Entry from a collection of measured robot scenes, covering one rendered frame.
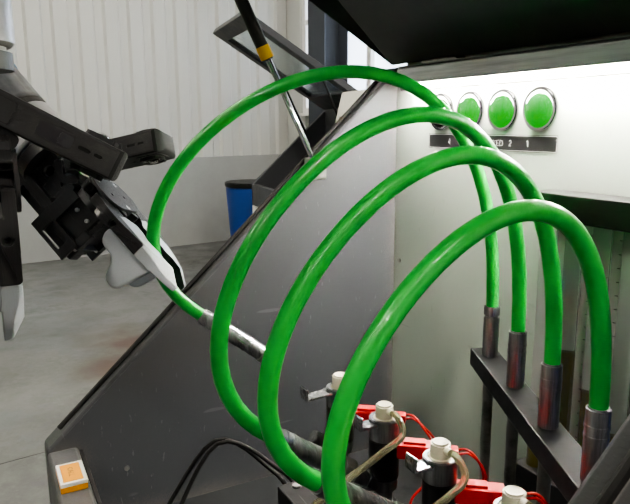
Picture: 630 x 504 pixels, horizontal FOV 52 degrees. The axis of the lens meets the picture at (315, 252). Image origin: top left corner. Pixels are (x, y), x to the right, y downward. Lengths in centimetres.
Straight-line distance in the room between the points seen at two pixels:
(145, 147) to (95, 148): 19
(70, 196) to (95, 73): 653
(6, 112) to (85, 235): 23
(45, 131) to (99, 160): 4
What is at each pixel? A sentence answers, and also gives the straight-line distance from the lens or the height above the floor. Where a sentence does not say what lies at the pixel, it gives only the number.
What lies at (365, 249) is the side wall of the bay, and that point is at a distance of 102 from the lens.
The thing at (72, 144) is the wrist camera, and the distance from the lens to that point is 51.
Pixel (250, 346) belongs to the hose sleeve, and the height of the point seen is 113.
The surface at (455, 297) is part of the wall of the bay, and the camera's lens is 94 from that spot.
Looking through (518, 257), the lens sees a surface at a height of 124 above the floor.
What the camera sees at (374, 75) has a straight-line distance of 70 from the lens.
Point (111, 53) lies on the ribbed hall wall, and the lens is 730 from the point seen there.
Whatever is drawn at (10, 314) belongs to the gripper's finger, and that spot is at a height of 123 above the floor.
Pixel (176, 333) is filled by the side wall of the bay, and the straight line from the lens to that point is 92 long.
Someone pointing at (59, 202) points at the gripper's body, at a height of 129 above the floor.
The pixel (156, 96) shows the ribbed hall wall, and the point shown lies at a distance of 744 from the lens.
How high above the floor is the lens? 136
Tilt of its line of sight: 11 degrees down
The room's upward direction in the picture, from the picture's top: straight up
